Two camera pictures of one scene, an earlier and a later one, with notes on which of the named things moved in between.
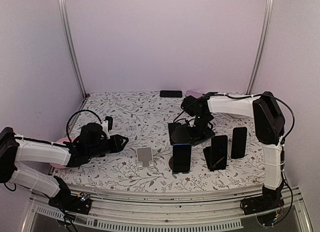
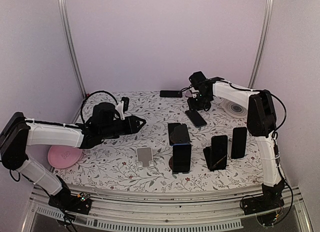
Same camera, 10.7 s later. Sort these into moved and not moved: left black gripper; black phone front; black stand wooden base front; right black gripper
Moved: right black gripper; left black gripper
Not moved: black stand wooden base front; black phone front
